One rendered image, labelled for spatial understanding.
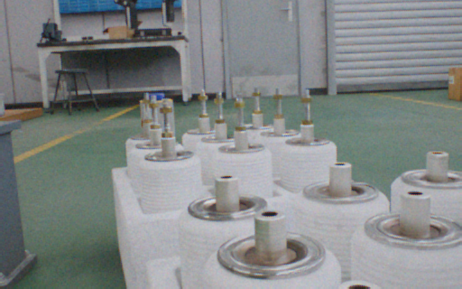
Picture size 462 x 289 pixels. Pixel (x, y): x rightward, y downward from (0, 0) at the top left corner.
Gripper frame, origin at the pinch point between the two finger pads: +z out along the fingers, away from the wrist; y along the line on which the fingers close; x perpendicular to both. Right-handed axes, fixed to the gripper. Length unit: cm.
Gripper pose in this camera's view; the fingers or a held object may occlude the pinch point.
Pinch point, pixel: (149, 20)
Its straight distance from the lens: 82.2
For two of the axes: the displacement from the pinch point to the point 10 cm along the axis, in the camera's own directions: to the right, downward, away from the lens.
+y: 9.3, 0.1, -3.6
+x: 3.6, -1.5, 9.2
